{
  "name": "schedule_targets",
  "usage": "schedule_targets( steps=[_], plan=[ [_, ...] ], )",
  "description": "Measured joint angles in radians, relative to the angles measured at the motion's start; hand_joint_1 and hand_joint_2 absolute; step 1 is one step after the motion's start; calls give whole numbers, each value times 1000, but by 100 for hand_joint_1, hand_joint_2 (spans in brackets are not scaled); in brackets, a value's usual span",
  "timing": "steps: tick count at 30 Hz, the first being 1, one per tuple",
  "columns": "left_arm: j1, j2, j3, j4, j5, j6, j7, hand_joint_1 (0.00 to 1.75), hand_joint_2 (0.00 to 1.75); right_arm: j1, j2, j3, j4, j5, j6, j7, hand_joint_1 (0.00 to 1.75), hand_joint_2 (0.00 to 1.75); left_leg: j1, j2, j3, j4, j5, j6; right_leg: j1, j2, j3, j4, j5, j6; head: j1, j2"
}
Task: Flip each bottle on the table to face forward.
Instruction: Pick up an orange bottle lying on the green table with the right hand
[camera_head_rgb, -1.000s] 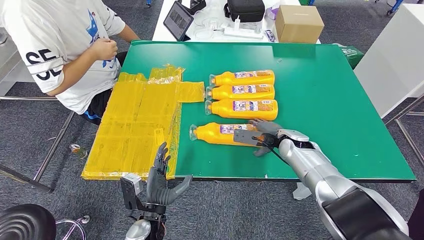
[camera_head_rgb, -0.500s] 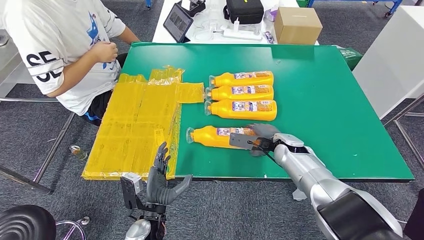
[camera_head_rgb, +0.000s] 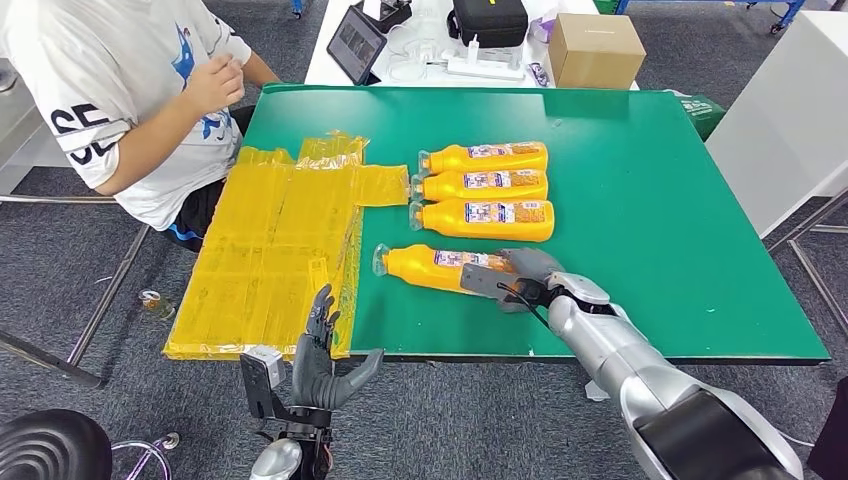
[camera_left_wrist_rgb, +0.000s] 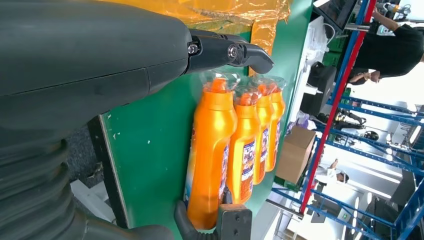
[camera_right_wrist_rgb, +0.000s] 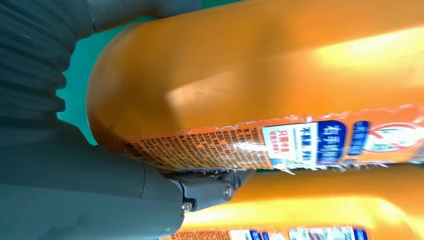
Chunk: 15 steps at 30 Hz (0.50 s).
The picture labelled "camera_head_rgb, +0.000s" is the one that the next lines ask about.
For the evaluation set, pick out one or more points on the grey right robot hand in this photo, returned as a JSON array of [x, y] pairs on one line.
[[533, 264]]

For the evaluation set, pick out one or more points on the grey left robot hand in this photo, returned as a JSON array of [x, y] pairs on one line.
[[314, 381]]

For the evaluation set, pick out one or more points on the person's right hand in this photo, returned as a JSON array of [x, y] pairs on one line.
[[215, 86]]

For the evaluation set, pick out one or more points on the orange detergent bottle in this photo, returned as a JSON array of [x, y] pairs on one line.
[[450, 192], [414, 265], [477, 230], [464, 162]]

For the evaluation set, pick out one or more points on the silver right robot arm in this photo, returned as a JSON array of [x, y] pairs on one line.
[[616, 351]]

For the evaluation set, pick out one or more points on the person's right forearm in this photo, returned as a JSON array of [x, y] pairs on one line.
[[146, 149]]

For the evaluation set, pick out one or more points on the person's left forearm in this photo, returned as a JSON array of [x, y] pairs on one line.
[[262, 69]]

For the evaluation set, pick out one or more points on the small clear bottle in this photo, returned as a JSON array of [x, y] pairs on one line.
[[156, 305]]

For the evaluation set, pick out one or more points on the white table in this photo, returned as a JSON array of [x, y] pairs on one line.
[[316, 73]]

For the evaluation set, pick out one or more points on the blue caster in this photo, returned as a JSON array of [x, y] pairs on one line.
[[298, 6]]

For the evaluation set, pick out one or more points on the person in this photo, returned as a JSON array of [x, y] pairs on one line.
[[99, 66]]

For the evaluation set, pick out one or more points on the white table leg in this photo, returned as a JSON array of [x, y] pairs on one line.
[[596, 391]]

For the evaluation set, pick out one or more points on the black tablet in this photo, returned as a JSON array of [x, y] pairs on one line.
[[356, 43]]

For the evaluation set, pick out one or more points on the yellow taped cardboard sheet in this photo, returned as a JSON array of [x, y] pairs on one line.
[[265, 238]]

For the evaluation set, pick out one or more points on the small blue packet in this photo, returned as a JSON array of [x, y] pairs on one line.
[[539, 74]]

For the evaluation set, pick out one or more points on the black device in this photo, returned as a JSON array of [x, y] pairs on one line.
[[391, 13]]

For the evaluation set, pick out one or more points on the steel table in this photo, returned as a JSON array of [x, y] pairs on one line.
[[20, 112]]

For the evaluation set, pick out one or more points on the white power strip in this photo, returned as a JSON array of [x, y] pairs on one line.
[[485, 69]]

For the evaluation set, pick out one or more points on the brown cardboard box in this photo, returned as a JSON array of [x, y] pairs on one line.
[[596, 56]]

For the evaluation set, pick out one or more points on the white plug charger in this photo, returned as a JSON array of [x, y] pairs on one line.
[[474, 50]]

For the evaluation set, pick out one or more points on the green bag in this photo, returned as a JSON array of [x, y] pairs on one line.
[[702, 112]]

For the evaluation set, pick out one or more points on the purple plastic packet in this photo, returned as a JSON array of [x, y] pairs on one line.
[[544, 28]]

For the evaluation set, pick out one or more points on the black carry case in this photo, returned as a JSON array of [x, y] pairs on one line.
[[489, 23]]

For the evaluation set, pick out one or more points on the black round stool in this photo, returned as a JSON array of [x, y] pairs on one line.
[[53, 447]]

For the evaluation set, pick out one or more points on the white cabinet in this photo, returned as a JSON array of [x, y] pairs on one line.
[[788, 119]]

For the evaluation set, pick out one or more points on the blue metal rack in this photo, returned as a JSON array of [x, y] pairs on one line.
[[702, 3]]

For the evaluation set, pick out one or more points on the dark maroon panel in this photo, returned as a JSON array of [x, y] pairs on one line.
[[831, 437]]

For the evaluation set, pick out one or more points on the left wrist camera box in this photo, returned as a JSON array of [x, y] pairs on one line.
[[265, 368]]

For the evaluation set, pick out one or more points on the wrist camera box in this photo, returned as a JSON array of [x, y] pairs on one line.
[[480, 281], [265, 368]]

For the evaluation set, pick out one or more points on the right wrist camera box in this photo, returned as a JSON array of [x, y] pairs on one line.
[[480, 281]]

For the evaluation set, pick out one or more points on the steel floor frame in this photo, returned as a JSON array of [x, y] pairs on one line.
[[818, 278]]

